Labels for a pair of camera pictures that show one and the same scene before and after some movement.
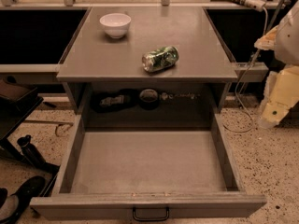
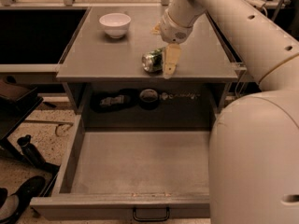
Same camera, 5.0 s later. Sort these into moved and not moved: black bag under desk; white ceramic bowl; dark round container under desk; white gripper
Moved: white gripper
Not moved: white ceramic bowl; dark round container under desk; black bag under desk
